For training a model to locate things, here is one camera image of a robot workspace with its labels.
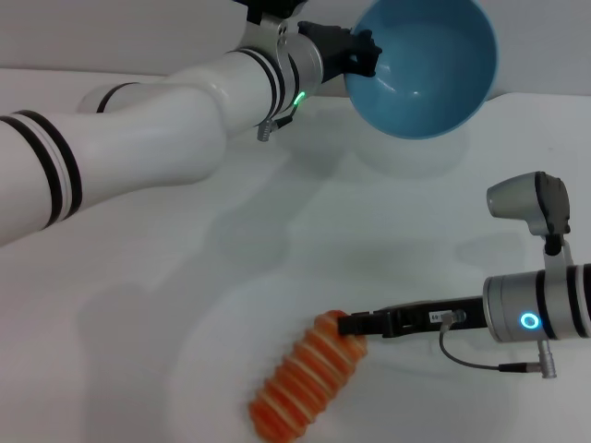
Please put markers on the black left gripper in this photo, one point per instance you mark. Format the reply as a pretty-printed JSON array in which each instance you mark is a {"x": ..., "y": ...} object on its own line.
[{"x": 332, "y": 51}]

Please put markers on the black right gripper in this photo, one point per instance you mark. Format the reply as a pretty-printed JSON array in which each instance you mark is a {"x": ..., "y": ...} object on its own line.
[{"x": 429, "y": 318}]

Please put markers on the blue bowl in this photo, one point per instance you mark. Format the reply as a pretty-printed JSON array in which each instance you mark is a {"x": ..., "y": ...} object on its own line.
[{"x": 425, "y": 78}]

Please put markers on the orange ridged bread loaf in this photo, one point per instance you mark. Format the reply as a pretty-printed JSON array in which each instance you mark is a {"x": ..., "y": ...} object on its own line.
[{"x": 305, "y": 383}]

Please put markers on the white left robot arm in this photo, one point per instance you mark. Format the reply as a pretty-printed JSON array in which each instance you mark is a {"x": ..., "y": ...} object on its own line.
[{"x": 148, "y": 138}]

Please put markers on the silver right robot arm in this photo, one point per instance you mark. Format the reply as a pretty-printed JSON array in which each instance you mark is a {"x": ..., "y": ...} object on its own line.
[{"x": 540, "y": 307}]

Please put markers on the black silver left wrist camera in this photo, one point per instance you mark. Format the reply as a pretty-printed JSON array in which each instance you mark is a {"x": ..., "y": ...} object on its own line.
[{"x": 272, "y": 7}]

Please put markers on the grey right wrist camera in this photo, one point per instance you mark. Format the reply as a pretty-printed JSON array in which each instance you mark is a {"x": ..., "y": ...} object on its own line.
[{"x": 531, "y": 203}]

